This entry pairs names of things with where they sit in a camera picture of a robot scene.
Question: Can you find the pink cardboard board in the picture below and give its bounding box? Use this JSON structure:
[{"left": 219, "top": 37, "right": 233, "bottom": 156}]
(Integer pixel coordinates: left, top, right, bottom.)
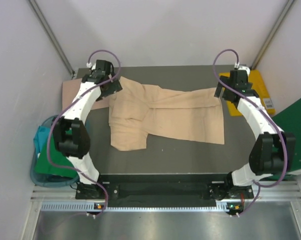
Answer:
[{"left": 62, "top": 79, "right": 110, "bottom": 115}]

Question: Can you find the beige t-shirt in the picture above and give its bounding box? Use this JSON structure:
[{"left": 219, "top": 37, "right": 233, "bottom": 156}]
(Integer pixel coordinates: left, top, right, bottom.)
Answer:
[{"left": 108, "top": 77, "right": 225, "bottom": 151}]

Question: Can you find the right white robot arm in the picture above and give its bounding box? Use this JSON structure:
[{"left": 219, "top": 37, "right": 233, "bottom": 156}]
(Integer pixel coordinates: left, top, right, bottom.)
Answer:
[{"left": 214, "top": 66, "right": 296, "bottom": 198}]

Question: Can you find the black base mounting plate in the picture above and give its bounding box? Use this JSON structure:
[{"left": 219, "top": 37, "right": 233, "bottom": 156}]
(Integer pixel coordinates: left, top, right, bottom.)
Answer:
[{"left": 75, "top": 173, "right": 254, "bottom": 208}]

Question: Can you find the blue t-shirt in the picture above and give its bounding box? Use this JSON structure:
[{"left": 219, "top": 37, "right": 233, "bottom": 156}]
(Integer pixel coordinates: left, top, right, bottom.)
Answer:
[{"left": 33, "top": 126, "right": 50, "bottom": 159}]

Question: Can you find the green t-shirt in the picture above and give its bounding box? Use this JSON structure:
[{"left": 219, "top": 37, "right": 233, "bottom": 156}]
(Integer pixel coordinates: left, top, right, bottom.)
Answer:
[{"left": 34, "top": 140, "right": 78, "bottom": 179}]

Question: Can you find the aluminium frame rail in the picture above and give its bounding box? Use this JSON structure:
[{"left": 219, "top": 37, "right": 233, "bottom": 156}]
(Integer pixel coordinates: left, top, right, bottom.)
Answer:
[{"left": 21, "top": 175, "right": 301, "bottom": 240}]

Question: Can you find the yellow board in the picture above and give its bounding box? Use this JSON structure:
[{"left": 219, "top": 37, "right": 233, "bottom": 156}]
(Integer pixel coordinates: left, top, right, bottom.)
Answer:
[{"left": 219, "top": 70, "right": 276, "bottom": 117}]

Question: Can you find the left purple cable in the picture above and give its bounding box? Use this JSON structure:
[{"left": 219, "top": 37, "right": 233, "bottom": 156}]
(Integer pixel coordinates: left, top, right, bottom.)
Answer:
[{"left": 46, "top": 49, "right": 122, "bottom": 218}]

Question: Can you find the right corner aluminium post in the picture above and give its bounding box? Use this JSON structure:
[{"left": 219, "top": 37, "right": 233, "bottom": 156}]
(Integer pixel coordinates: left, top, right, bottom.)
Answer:
[{"left": 250, "top": 0, "right": 296, "bottom": 70}]

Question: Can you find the left corner aluminium post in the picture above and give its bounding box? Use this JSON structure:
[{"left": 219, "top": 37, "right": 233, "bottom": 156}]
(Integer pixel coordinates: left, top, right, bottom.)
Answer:
[{"left": 26, "top": 0, "right": 75, "bottom": 77}]

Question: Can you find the teal plastic basket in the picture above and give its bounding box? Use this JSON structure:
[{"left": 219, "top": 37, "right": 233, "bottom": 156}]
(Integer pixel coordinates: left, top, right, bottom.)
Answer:
[{"left": 30, "top": 115, "right": 80, "bottom": 188}]

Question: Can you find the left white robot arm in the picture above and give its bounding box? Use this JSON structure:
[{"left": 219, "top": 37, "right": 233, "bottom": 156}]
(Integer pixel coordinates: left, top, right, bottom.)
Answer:
[{"left": 52, "top": 60, "right": 122, "bottom": 199}]

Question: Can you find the corner aluminium post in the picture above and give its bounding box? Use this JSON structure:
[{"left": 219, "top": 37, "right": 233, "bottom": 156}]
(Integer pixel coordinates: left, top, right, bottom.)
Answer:
[
  {"left": 26, "top": 0, "right": 75, "bottom": 77},
  {"left": 250, "top": 0, "right": 296, "bottom": 70}
]

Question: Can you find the green panel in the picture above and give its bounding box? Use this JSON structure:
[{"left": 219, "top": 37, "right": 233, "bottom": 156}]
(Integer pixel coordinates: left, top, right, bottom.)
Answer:
[{"left": 262, "top": 90, "right": 301, "bottom": 181}]

